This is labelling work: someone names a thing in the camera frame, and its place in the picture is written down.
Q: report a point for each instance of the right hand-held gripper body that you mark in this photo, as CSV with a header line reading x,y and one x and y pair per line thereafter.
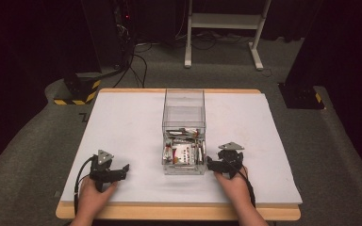
x,y
231,158

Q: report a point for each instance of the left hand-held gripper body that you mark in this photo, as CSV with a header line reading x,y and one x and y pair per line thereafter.
x,y
102,171

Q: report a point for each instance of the clear plastic box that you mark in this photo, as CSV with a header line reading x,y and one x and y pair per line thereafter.
x,y
184,109

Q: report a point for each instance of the person's left hand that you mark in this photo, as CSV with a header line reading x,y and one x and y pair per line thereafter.
x,y
91,196

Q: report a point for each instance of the person's right hand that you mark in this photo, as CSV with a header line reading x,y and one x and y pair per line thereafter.
x,y
234,188

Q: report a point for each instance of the pile of snack packets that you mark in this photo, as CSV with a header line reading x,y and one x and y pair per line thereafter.
x,y
184,150

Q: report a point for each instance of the white foam mat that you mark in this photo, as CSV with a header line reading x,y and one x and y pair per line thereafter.
x,y
132,132

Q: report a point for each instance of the wooden table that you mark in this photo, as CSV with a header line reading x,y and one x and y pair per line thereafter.
x,y
176,212

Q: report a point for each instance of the black yellow striped stand base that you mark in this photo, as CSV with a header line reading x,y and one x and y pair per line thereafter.
x,y
78,91

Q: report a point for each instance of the white metal stand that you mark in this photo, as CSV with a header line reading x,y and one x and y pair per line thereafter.
x,y
224,21

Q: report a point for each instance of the black equipment rack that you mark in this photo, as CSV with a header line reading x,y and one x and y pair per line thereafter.
x,y
106,31

